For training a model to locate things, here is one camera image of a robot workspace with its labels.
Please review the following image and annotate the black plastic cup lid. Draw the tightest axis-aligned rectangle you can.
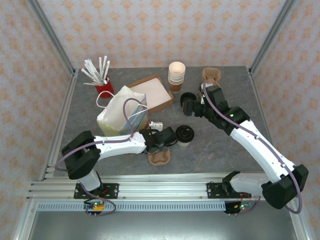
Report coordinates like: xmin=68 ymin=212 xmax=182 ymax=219
xmin=175 ymin=124 xmax=196 ymax=143

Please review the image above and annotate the brown pulp cup carrier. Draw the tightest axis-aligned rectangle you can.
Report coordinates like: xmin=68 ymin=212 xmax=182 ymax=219
xmin=147 ymin=146 xmax=173 ymax=166
xmin=198 ymin=66 xmax=222 ymax=100

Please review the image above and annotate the paper gift bag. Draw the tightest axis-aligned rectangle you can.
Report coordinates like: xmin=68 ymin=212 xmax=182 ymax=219
xmin=96 ymin=85 xmax=149 ymax=137

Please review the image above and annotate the black cup lid stack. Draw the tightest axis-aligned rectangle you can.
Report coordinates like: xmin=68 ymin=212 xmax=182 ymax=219
xmin=179 ymin=91 xmax=196 ymax=107

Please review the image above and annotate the brown paper cup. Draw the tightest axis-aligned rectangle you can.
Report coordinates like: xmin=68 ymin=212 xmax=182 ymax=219
xmin=169 ymin=83 xmax=183 ymax=94

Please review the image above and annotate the brown cardboard napkin box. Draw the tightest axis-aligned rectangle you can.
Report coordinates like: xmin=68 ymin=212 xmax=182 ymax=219
xmin=127 ymin=74 xmax=175 ymax=115

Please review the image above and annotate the red straw holder cup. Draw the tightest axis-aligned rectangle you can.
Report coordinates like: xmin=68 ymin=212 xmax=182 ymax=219
xmin=95 ymin=74 xmax=115 ymax=99

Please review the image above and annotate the grey metal panel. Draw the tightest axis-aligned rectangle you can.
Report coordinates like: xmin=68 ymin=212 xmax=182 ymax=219
xmin=27 ymin=211 xmax=300 ymax=240

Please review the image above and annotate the small circuit board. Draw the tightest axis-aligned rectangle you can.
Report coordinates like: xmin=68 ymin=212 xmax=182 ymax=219
xmin=83 ymin=199 xmax=106 ymax=216
xmin=224 ymin=199 xmax=255 ymax=216

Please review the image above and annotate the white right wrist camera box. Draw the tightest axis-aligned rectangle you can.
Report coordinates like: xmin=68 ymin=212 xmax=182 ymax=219
xmin=198 ymin=83 xmax=205 ymax=105

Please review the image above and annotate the aluminium mounting rail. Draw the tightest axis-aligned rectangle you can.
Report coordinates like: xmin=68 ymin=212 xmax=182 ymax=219
xmin=26 ymin=174 xmax=300 ymax=202

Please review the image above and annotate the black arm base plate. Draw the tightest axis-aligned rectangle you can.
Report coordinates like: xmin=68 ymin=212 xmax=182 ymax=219
xmin=206 ymin=181 xmax=251 ymax=200
xmin=73 ymin=183 xmax=120 ymax=200

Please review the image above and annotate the grey slotted cable duct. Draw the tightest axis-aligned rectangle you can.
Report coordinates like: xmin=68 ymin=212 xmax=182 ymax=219
xmin=36 ymin=201 xmax=227 ymax=212

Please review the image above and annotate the aluminium upright post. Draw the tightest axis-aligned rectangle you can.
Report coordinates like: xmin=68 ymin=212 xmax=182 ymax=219
xmin=248 ymin=0 xmax=298 ymax=76
xmin=26 ymin=0 xmax=77 ymax=77

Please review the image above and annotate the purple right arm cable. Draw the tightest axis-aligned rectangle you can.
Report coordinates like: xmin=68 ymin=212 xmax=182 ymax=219
xmin=201 ymin=81 xmax=303 ymax=216

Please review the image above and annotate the aluminium frame leg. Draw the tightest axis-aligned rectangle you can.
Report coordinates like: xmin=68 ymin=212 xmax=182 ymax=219
xmin=286 ymin=199 xmax=310 ymax=240
xmin=13 ymin=199 xmax=38 ymax=240

